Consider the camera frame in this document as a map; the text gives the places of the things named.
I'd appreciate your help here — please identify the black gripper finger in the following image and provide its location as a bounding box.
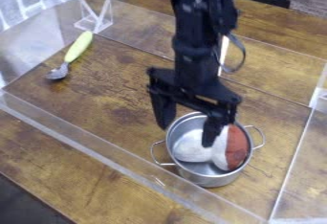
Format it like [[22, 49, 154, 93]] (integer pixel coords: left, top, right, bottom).
[[202, 105, 235, 147], [150, 89, 177, 129]]

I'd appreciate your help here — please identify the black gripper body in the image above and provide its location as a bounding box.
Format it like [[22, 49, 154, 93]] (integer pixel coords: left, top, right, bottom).
[[147, 37, 242, 115]]

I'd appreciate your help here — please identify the plush mushroom brown cap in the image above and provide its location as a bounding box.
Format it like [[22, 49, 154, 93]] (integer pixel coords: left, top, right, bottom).
[[171, 123, 251, 172]]

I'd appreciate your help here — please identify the silver metal pot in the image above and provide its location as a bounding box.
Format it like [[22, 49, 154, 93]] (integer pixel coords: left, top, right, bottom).
[[151, 112, 266, 188]]

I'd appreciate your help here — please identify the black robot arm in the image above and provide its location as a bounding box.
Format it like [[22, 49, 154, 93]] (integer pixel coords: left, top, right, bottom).
[[147, 0, 242, 147]]

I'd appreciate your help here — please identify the clear acrylic right panel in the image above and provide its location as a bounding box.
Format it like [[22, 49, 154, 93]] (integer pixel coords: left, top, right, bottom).
[[269, 64, 327, 224]]

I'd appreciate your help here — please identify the clear acrylic front barrier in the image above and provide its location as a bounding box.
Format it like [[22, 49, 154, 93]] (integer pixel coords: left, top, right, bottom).
[[0, 88, 268, 224]]

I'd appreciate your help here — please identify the spoon with yellow handle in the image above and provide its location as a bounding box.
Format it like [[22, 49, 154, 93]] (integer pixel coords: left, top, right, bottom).
[[46, 31, 94, 79]]

